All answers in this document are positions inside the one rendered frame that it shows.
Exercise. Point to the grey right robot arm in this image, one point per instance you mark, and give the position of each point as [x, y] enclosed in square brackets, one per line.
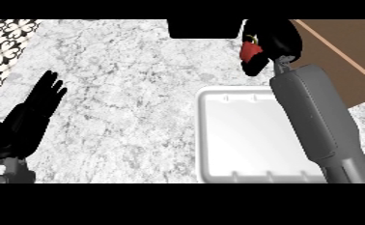
[317, 122]

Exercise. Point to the white plastic tray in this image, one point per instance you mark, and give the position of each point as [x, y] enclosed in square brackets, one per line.
[251, 135]

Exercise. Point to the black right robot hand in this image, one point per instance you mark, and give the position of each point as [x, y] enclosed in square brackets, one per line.
[279, 39]

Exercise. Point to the brown cardboard box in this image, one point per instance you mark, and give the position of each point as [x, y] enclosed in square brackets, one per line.
[333, 58]

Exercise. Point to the black rectangular appliance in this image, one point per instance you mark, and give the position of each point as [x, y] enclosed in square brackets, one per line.
[203, 28]

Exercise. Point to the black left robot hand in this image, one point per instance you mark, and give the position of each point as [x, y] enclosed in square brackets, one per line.
[32, 113]

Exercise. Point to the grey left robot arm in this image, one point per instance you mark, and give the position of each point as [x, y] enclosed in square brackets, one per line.
[13, 170]

